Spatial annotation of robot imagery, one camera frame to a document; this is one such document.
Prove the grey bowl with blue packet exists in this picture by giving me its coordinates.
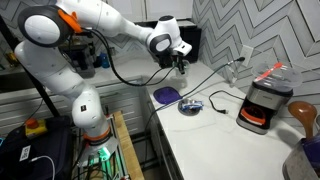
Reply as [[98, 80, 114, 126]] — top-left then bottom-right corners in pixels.
[[178, 99, 203, 116]]

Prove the speckled grey utensil holder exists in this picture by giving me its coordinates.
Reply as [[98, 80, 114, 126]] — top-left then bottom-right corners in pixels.
[[282, 136, 320, 180]]

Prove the clear container with red utensil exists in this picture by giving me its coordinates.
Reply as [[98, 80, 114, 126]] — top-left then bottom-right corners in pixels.
[[251, 63, 303, 92]]

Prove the brown wooden spoon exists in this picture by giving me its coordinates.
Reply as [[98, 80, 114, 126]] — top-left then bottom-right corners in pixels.
[[288, 101, 317, 140]]

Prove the purple plastic lid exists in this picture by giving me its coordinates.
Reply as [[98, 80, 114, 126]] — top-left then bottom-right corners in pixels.
[[153, 86, 181, 105]]

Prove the blue bottle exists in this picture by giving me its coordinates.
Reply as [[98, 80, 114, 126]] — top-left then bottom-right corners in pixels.
[[99, 53, 110, 68]]

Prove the yellow emergency stop button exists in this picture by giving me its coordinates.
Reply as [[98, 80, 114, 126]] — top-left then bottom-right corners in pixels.
[[25, 118, 48, 139]]

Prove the black power cord with plug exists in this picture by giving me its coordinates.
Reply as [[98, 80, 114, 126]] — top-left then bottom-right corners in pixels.
[[208, 89, 246, 115]]

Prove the black bag with white label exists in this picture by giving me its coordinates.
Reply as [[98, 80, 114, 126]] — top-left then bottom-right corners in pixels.
[[0, 116, 73, 180]]

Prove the wooden plank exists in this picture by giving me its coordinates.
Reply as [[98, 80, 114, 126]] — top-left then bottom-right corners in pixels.
[[113, 111, 145, 180]]

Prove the black appliance on back counter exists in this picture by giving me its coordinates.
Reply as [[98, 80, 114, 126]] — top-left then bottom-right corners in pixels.
[[60, 44, 95, 79]]

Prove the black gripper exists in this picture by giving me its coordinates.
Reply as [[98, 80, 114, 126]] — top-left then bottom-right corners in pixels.
[[159, 55, 185, 74]]

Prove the white wall outlet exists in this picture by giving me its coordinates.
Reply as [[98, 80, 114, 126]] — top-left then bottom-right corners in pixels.
[[240, 45, 253, 67]]

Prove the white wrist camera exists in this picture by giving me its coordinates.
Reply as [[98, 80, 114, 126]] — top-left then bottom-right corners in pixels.
[[173, 42, 192, 56]]

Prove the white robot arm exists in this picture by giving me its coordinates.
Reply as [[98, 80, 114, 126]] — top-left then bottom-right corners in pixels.
[[14, 0, 192, 144]]

